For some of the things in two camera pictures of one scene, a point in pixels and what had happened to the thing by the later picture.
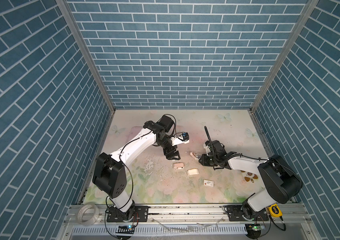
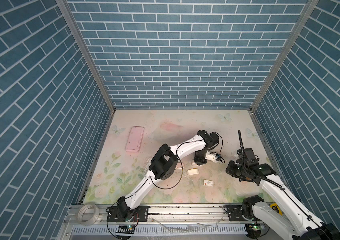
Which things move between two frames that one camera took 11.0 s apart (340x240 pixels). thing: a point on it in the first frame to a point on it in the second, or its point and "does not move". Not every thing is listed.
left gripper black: (171, 155) to (198, 162)
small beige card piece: (208, 182) does not move
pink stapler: (178, 165) does not move
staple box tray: (193, 171) does not move
